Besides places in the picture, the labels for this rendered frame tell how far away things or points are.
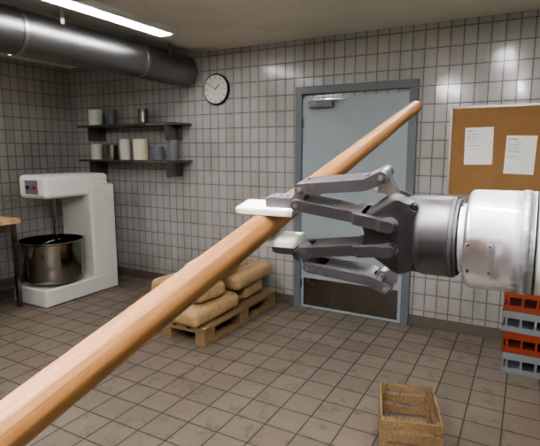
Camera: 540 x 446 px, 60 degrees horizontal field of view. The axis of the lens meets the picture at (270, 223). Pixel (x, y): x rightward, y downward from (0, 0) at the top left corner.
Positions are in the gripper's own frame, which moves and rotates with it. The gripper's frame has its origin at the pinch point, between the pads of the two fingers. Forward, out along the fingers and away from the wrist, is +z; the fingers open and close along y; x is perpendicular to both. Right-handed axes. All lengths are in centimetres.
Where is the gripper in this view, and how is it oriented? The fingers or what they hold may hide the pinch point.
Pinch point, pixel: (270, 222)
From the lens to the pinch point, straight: 52.6
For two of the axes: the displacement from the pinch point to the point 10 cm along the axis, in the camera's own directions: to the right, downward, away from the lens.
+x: 4.7, -3.7, 8.1
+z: -8.8, -0.7, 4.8
